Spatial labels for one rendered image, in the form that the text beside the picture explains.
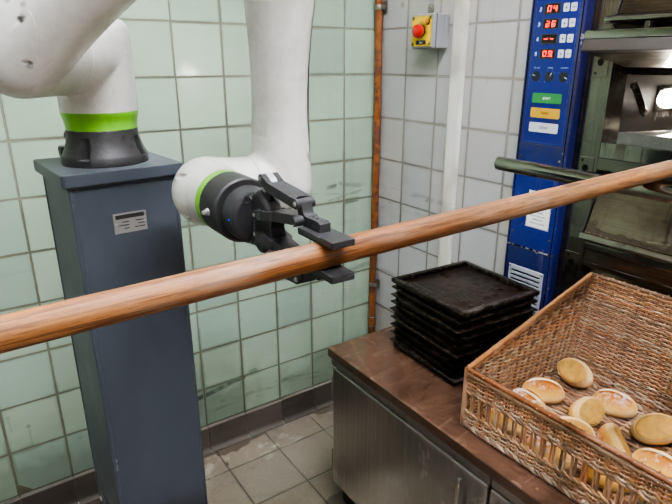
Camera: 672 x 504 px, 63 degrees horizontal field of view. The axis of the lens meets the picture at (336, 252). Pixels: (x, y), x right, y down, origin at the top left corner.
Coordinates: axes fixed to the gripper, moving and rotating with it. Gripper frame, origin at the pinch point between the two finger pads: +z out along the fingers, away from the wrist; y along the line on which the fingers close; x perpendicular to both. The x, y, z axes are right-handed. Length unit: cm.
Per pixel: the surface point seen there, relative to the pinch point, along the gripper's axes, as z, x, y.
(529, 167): -24, -65, 1
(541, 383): -20, -74, 53
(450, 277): -57, -80, 40
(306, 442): -103, -57, 118
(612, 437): 2, -68, 52
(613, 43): -24, -88, -23
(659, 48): -14, -88, -22
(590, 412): -7, -74, 54
